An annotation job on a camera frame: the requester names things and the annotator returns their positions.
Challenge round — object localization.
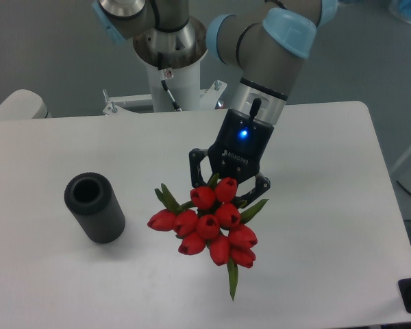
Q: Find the black cable on pedestal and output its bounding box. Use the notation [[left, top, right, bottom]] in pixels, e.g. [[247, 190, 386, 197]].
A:
[[160, 79, 184, 112]]

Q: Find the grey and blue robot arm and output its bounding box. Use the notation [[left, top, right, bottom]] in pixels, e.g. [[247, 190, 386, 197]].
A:
[[92, 1, 338, 203]]

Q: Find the dark grey ribbed vase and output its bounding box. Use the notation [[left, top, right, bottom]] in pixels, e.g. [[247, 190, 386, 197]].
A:
[[64, 172, 125, 244]]

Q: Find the white metal base frame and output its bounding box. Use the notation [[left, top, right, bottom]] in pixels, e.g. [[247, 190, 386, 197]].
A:
[[102, 80, 227, 116]]

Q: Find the white chair back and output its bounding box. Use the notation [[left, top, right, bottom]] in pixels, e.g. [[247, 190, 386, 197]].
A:
[[0, 89, 52, 121]]

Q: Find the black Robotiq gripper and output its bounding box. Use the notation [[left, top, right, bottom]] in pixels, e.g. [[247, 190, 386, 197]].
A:
[[188, 109, 274, 202]]

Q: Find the red tulip bouquet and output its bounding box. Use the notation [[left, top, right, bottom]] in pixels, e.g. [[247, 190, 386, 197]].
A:
[[147, 174, 268, 299]]

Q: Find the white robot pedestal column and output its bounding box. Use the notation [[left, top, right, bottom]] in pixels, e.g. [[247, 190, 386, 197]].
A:
[[145, 59, 201, 112]]

